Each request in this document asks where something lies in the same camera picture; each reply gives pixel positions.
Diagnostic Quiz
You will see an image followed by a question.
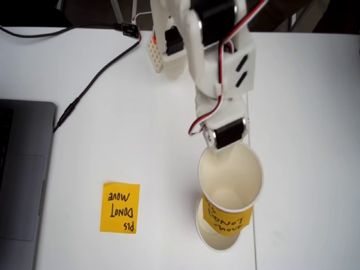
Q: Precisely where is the yellow handwritten sticky note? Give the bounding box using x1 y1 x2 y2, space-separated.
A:
99 182 141 234

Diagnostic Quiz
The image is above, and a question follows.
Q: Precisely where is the black cable with barrel plug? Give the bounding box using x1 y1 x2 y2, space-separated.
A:
52 36 142 133

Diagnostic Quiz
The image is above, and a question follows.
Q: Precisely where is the grey laptop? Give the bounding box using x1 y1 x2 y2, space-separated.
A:
0 98 57 270

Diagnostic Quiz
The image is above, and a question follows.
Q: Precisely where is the small black controller board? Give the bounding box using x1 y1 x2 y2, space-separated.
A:
114 21 140 37

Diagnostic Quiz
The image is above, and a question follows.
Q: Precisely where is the thin white wire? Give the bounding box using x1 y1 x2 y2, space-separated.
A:
131 11 154 24

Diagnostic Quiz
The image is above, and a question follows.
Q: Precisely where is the brown paper cup with note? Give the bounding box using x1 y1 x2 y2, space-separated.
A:
197 143 265 236

